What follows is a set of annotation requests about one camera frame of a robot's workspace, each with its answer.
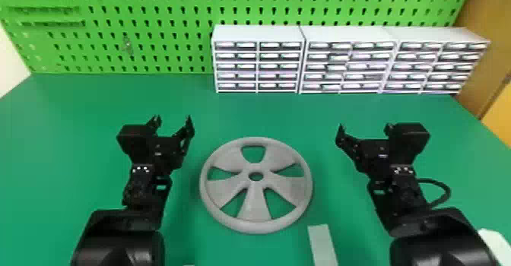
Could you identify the white panel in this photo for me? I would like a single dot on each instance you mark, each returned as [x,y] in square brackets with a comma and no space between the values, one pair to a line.
[10,68]

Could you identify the white drawer cabinet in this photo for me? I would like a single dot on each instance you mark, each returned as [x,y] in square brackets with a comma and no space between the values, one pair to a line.
[255,36]
[435,36]
[343,36]

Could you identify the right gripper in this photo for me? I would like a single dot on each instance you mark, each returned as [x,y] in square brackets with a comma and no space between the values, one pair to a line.
[375,158]

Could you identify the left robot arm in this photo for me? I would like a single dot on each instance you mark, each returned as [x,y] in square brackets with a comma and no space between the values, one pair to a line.
[119,235]

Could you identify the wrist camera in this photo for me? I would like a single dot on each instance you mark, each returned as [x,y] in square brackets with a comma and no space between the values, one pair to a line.
[133,140]
[410,140]

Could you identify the grey wheel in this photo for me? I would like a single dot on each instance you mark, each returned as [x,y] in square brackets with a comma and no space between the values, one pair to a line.
[243,187]

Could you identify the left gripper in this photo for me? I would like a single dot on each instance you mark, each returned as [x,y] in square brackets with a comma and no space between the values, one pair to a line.
[167,156]

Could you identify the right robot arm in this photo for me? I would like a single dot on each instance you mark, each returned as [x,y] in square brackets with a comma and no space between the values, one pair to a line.
[435,239]

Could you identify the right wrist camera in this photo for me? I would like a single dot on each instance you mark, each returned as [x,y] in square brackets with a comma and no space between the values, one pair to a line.
[410,140]

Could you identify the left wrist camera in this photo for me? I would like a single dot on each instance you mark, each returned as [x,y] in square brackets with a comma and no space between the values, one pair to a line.
[133,140]

